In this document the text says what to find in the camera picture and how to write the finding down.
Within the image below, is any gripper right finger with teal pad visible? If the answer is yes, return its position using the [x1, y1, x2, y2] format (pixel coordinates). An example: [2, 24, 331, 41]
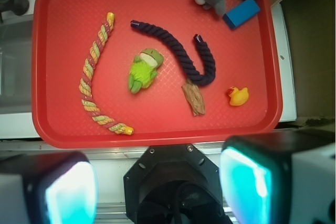
[219, 130, 335, 223]

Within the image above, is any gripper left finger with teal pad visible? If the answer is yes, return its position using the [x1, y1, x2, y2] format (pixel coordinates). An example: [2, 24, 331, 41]
[1, 151, 98, 223]

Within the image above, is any yellow rubber duck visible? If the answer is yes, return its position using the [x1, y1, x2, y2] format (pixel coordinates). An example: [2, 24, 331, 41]
[227, 87, 249, 106]

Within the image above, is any brown wood piece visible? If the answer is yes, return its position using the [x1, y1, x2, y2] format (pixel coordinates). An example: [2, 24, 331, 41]
[182, 79, 206, 116]

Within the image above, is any red plastic tray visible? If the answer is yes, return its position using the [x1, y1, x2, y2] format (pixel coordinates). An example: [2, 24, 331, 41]
[31, 0, 282, 148]

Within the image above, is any green plush frog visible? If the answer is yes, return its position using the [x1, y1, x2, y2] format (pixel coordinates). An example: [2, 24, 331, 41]
[128, 48, 164, 94]

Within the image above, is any blue rectangular block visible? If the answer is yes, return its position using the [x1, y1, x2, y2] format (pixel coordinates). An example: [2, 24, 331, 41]
[222, 0, 260, 30]

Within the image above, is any black knob fixture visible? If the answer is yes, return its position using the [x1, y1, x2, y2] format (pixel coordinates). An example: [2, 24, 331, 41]
[1, 0, 29, 24]

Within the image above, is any multicolour twisted rope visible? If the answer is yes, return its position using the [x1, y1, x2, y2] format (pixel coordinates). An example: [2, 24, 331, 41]
[79, 12, 134, 136]

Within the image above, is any dark purple twisted rope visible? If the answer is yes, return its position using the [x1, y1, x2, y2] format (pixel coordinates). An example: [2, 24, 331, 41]
[130, 19, 217, 87]

